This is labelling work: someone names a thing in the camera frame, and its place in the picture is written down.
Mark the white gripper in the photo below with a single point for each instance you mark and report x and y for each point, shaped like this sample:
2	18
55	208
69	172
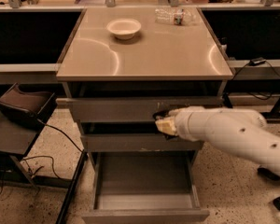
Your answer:
186	124

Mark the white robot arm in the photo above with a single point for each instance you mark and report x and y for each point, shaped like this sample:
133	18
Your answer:
239	132

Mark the grey bottom drawer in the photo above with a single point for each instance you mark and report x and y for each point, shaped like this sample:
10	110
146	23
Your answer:
144	188

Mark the grey drawer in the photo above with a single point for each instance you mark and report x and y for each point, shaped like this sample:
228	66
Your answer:
134	109
144	188
136	142

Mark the grey drawer cabinet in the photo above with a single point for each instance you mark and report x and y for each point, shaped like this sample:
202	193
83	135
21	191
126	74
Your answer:
160	60

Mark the grey top drawer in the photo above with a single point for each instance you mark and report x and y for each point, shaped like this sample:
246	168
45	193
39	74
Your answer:
134	109

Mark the grey middle drawer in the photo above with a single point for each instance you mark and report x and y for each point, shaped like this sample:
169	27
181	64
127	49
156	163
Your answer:
136	142

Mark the black sneaker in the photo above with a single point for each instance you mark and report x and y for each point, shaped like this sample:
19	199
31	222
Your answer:
268	174

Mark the white bowl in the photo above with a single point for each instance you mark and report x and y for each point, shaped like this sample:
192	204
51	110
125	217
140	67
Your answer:
123	29

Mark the black power adapter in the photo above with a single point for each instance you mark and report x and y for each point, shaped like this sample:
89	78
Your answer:
257	61

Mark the clear plastic water bottle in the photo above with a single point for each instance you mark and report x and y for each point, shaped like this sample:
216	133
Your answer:
174	16

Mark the black vr headset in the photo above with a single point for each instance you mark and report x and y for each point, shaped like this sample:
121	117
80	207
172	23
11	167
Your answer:
28	109

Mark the dark side table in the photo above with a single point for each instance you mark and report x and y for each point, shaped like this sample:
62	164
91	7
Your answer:
15	144

